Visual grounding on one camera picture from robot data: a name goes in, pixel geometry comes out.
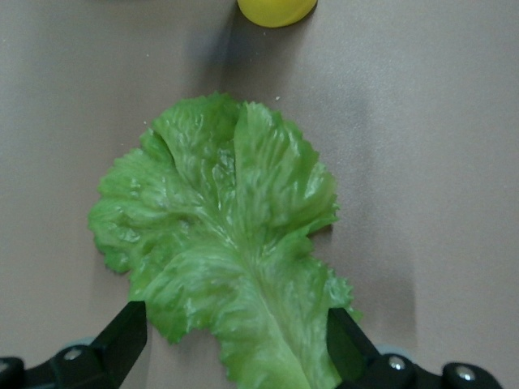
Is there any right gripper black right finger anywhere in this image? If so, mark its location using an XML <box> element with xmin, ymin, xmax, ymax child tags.
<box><xmin>326</xmin><ymin>307</ymin><xmax>504</xmax><ymax>389</ymax></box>

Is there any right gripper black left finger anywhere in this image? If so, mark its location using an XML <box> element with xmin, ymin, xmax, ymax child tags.
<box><xmin>0</xmin><ymin>300</ymin><xmax>149</xmax><ymax>389</ymax></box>

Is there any green lettuce leaf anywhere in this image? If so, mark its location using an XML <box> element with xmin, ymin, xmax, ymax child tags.
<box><xmin>88</xmin><ymin>91</ymin><xmax>363</xmax><ymax>389</ymax></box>

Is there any yellow mustard squeeze bottle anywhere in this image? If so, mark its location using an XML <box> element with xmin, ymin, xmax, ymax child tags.
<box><xmin>236</xmin><ymin>0</ymin><xmax>319</xmax><ymax>28</ymax></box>

